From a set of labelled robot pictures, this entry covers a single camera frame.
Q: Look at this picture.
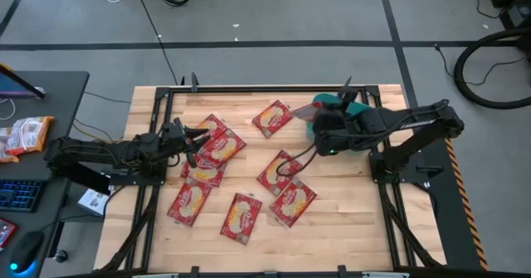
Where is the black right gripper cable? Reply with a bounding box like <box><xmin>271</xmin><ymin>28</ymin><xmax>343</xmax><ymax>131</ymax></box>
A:
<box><xmin>275</xmin><ymin>143</ymin><xmax>319</xmax><ymax>178</ymax></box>

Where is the red popcorn bag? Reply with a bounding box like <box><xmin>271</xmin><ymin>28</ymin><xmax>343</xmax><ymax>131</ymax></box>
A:
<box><xmin>195</xmin><ymin>113</ymin><xmax>229</xmax><ymax>141</ymax></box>
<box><xmin>268</xmin><ymin>177</ymin><xmax>319</xmax><ymax>229</ymax></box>
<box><xmin>219</xmin><ymin>192</ymin><xmax>263</xmax><ymax>246</ymax></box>
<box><xmin>251</xmin><ymin>100</ymin><xmax>295</xmax><ymax>139</ymax></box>
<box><xmin>197</xmin><ymin>128</ymin><xmax>248</xmax><ymax>169</ymax></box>
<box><xmin>256</xmin><ymin>149</ymin><xmax>305</xmax><ymax>198</ymax></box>
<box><xmin>166</xmin><ymin>177</ymin><xmax>213</xmax><ymax>229</ymax></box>
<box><xmin>291</xmin><ymin>101</ymin><xmax>320</xmax><ymax>123</ymax></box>
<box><xmin>180</xmin><ymin>154</ymin><xmax>227</xmax><ymax>188</ymax></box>

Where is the computer monitor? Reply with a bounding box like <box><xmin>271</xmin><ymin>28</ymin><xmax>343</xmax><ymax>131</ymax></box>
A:
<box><xmin>0</xmin><ymin>63</ymin><xmax>46</xmax><ymax>100</ymax></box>

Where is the flat red packet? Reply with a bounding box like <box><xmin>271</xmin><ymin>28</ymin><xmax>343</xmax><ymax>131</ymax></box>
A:
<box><xmin>0</xmin><ymin>218</ymin><xmax>18</xmax><ymax>250</ymax></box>

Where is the thin black floor cable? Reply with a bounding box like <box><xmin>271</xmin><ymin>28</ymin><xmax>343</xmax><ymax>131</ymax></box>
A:
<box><xmin>433</xmin><ymin>43</ymin><xmax>528</xmax><ymax>86</ymax></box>

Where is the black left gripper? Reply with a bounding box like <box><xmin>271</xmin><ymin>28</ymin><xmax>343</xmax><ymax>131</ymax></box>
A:
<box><xmin>159</xmin><ymin>118</ymin><xmax>212</xmax><ymax>169</ymax></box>

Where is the small white box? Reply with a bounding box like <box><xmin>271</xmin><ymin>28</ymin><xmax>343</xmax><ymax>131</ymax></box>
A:
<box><xmin>77</xmin><ymin>188</ymin><xmax>111</xmax><ymax>217</ymax></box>

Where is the large black hoop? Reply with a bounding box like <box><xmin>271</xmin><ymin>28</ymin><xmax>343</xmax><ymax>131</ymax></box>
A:
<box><xmin>453</xmin><ymin>27</ymin><xmax>531</xmax><ymax>110</ymax></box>

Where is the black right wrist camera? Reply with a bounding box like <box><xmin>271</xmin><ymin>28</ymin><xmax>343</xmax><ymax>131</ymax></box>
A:
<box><xmin>315</xmin><ymin>139</ymin><xmax>349</xmax><ymax>158</ymax></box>

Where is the black aluminium table frame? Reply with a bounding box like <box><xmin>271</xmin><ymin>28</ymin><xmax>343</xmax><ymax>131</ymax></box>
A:
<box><xmin>99</xmin><ymin>85</ymin><xmax>447</xmax><ymax>278</ymax></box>

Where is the black equipment case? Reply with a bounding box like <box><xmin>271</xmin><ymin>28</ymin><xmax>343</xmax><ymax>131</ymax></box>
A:
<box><xmin>475</xmin><ymin>0</ymin><xmax>531</xmax><ymax>31</ymax></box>

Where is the dark grey desk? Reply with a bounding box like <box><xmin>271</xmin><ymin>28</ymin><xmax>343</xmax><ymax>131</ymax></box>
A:
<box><xmin>0</xmin><ymin>71</ymin><xmax>90</xmax><ymax>278</ymax></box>

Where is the black keyboard blue backlight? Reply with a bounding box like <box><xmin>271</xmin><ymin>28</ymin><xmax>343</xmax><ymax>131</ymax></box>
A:
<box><xmin>0</xmin><ymin>179</ymin><xmax>47</xmax><ymax>213</ymax></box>

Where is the orange white snack packet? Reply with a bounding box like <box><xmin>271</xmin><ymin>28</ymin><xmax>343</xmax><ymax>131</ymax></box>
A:
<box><xmin>0</xmin><ymin>127</ymin><xmax>20</xmax><ymax>163</ymax></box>

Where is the long black floor cable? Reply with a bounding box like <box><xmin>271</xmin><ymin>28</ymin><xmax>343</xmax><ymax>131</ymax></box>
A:
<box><xmin>133</xmin><ymin>0</ymin><xmax>180</xmax><ymax>86</ymax></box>

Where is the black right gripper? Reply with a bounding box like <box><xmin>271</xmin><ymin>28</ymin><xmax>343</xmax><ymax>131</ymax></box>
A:
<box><xmin>309</xmin><ymin>99</ymin><xmax>362</xmax><ymax>146</ymax></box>

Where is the black computer mouse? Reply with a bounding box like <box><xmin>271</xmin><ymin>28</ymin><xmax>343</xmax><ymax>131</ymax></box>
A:
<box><xmin>8</xmin><ymin>230</ymin><xmax>46</xmax><ymax>276</ymax></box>

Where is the white desk cable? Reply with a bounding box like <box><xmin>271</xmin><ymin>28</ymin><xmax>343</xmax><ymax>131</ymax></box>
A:
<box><xmin>0</xmin><ymin>98</ymin><xmax>17</xmax><ymax>121</ymax></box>

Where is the teal plastic basket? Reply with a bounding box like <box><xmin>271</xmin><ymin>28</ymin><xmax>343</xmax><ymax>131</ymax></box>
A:
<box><xmin>305</xmin><ymin>93</ymin><xmax>374</xmax><ymax>153</ymax></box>

